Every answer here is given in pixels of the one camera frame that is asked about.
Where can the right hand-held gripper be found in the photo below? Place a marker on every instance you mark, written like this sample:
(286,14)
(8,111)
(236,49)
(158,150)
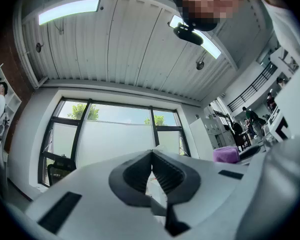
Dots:
(280,125)

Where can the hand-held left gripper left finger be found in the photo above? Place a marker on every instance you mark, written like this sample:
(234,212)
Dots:
(90,204)

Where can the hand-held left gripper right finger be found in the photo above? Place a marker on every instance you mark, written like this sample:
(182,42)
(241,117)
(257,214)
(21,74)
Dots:
(210,184)

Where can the purple cloth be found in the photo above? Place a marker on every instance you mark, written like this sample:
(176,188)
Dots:
(226,154)

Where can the black mesh office chair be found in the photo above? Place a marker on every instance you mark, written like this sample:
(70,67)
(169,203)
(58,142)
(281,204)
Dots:
(61,169)

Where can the white locker cabinet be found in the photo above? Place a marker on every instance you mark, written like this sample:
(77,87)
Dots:
(202,136)

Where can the black balcony railing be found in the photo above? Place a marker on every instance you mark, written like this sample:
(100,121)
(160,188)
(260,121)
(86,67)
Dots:
(252,86)

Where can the black framed window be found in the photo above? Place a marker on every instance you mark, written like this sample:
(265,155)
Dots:
(115,134)

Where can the round black ceiling lamp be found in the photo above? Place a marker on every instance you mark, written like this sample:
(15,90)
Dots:
(200,65)
(39,47)

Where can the long ceiling light panel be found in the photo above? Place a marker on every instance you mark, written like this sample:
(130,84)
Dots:
(211,46)
(68,11)

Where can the white open shelf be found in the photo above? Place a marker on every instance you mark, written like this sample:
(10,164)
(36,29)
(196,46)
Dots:
(12,101)

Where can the person's white shirt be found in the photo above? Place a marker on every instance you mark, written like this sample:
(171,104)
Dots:
(285,21)

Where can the person's head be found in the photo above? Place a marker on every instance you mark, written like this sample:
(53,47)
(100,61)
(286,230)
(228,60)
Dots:
(207,1)

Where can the black head-worn camera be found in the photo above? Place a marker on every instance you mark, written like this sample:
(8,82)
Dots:
(188,35)

